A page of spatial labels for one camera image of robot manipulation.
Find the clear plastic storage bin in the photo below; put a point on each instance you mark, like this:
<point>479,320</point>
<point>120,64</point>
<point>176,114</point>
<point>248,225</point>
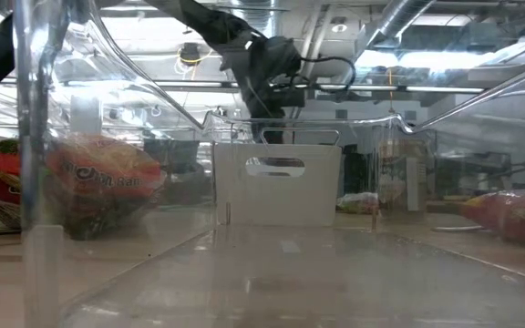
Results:
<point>290,273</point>

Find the silver metal spoon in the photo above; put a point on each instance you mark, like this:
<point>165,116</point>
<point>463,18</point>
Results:
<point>454,228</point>

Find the white plastic bin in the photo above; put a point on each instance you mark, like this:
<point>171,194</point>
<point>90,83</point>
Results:
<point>244,205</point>

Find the black background monitor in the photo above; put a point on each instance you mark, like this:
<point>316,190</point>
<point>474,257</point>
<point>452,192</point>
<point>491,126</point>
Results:
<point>171,159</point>

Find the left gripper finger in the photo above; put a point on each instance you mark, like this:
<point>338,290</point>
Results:
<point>269,127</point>

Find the ribbed silver air duct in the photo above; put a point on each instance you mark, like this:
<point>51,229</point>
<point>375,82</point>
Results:
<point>267,18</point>

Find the red roast beef ramen packet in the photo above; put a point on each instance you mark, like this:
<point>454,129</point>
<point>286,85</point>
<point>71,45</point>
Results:
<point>517,214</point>

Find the orange chicken ramen packet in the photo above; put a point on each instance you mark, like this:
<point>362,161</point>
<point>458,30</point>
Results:
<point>103,173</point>

